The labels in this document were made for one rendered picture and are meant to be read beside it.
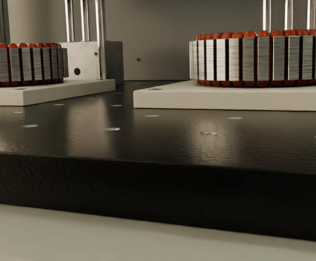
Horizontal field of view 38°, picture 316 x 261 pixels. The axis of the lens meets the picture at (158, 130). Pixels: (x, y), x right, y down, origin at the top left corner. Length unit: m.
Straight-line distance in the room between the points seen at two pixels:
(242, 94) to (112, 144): 0.12
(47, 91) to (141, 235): 0.25
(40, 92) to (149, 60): 0.31
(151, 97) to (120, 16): 0.38
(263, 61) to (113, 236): 0.19
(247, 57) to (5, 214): 0.19
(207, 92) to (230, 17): 0.34
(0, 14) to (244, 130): 0.56
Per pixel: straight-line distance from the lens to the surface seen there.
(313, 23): 0.50
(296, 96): 0.29
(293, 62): 0.31
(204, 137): 0.20
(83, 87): 0.44
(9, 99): 0.38
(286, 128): 0.22
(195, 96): 0.30
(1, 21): 0.75
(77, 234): 0.16
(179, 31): 0.65
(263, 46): 0.31
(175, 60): 0.65
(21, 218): 0.18
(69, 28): 0.60
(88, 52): 0.56
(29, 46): 0.43
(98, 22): 0.50
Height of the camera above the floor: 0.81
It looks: 9 degrees down
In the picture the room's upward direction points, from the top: 2 degrees counter-clockwise
